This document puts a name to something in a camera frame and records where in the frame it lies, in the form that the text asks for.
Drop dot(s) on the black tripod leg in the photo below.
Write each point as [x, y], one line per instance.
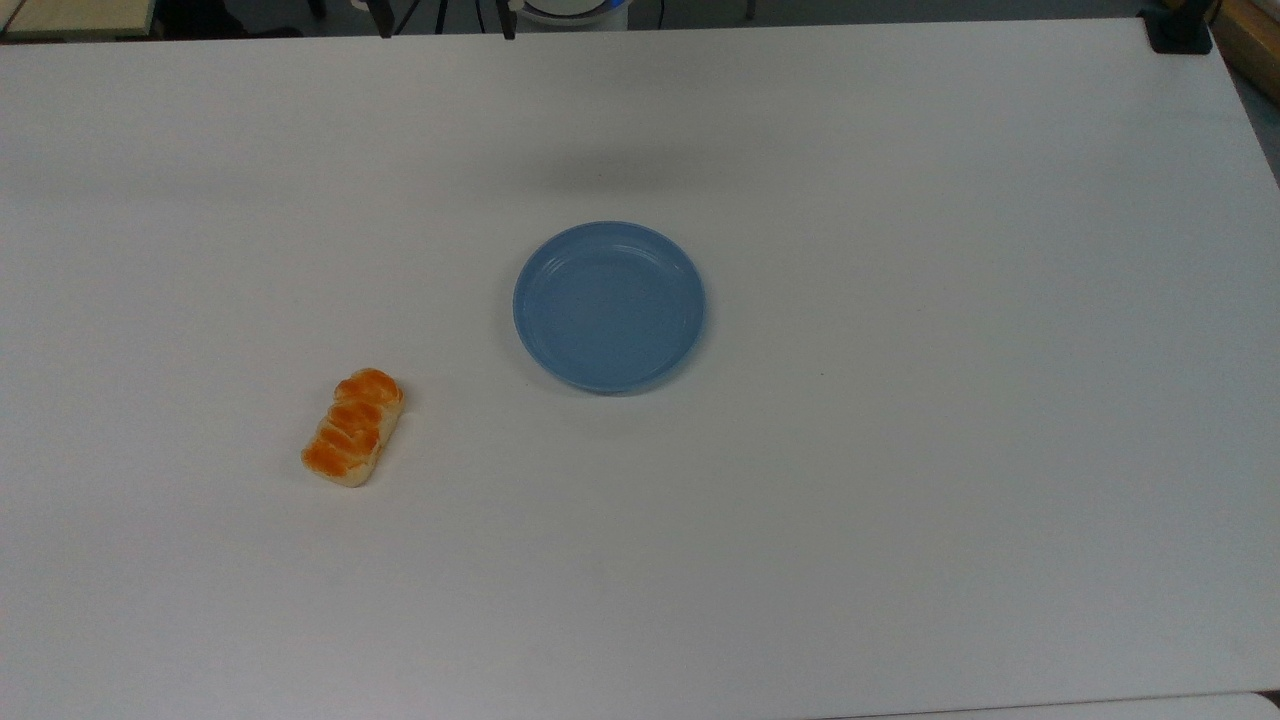
[506, 18]
[380, 15]

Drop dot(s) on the light wooden desk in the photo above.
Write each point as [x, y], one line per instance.
[75, 15]

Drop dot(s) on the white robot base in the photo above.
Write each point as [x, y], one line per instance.
[575, 10]

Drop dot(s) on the orange glazed bread roll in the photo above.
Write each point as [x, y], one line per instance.
[352, 428]

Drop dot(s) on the wooden board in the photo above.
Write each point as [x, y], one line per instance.
[1252, 40]

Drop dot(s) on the black table clamp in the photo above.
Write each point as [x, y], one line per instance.
[1180, 35]

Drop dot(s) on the blue round plate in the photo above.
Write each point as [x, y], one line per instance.
[609, 306]

